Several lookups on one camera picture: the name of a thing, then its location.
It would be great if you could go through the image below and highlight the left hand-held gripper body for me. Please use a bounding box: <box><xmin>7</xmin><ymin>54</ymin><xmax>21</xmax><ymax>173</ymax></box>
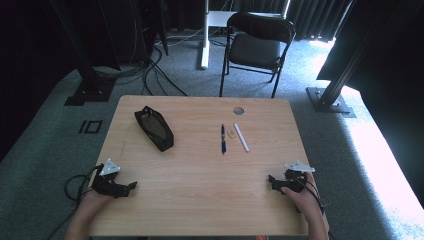
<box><xmin>91</xmin><ymin>158</ymin><xmax>131</xmax><ymax>198</ymax></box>

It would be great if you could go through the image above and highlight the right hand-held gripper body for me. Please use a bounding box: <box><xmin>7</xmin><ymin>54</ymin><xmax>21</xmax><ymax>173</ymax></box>
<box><xmin>280</xmin><ymin>160</ymin><xmax>316</xmax><ymax>195</ymax></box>

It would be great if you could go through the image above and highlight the black mesh pencil case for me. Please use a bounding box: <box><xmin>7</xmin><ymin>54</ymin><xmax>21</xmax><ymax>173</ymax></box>
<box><xmin>134</xmin><ymin>105</ymin><xmax>175</xmax><ymax>153</ymax></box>

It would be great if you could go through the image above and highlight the blue pen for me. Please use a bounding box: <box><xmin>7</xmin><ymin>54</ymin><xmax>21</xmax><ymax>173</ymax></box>
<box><xmin>220</xmin><ymin>123</ymin><xmax>228</xmax><ymax>155</ymax></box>

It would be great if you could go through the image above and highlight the person's right hand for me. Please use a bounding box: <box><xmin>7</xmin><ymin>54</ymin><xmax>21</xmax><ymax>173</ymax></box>
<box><xmin>280</xmin><ymin>172</ymin><xmax>322</xmax><ymax>216</ymax></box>

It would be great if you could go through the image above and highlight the person's left hand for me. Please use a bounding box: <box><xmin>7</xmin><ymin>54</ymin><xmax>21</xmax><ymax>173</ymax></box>
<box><xmin>78</xmin><ymin>189</ymin><xmax>115</xmax><ymax>216</ymax></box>

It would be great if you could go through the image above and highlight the white pen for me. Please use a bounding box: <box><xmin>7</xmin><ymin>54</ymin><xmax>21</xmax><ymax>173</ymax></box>
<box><xmin>233</xmin><ymin>123</ymin><xmax>251</xmax><ymax>153</ymax></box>

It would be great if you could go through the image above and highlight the black metal stand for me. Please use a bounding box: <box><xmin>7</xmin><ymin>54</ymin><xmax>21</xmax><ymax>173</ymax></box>
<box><xmin>305</xmin><ymin>19</ymin><xmax>378</xmax><ymax>118</ymax></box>
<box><xmin>49</xmin><ymin>0</ymin><xmax>118</xmax><ymax>107</ymax></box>

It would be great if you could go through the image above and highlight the black folding chair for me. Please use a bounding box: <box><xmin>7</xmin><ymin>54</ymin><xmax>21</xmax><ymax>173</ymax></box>
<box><xmin>218</xmin><ymin>11</ymin><xmax>297</xmax><ymax>99</ymax></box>

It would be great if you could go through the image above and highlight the black curtain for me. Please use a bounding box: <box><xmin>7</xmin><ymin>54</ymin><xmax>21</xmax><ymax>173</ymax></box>
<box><xmin>316</xmin><ymin>0</ymin><xmax>424</xmax><ymax>208</ymax></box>

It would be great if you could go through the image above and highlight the dark pleated curtain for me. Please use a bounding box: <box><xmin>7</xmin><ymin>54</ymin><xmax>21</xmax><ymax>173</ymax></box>
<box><xmin>229</xmin><ymin>0</ymin><xmax>353</xmax><ymax>42</ymax></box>

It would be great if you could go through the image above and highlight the right hand-held gripper cable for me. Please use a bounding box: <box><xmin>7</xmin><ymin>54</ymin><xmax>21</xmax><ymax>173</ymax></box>
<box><xmin>299</xmin><ymin>178</ymin><xmax>332</xmax><ymax>214</ymax></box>

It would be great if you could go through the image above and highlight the hand-held gripper cable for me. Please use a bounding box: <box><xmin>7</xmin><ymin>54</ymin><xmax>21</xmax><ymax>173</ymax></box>
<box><xmin>46</xmin><ymin>164</ymin><xmax>103</xmax><ymax>240</ymax></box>
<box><xmin>299</xmin><ymin>178</ymin><xmax>332</xmax><ymax>214</ymax></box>

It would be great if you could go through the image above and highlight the left hand-held gripper cable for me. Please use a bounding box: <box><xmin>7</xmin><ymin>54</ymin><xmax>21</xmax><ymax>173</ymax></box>
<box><xmin>46</xmin><ymin>164</ymin><xmax>103</xmax><ymax>240</ymax></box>

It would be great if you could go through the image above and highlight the black floor cable bundle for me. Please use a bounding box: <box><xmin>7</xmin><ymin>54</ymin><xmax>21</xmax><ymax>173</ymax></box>
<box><xmin>93</xmin><ymin>43</ymin><xmax>188</xmax><ymax>98</ymax></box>

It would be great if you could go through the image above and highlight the white floor cable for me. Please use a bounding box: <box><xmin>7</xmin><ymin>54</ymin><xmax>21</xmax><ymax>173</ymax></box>
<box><xmin>155</xmin><ymin>27</ymin><xmax>205</xmax><ymax>48</ymax></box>

